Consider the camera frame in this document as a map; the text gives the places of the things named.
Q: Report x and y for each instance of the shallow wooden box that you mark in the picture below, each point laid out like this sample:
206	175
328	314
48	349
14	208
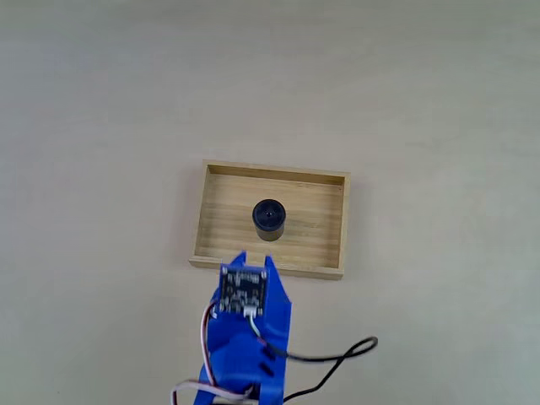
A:
312	219

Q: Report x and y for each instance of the black cylinder canister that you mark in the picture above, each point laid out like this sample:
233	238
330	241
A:
270	219

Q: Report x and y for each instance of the camera circuit board blue mount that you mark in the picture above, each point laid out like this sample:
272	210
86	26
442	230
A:
244	291

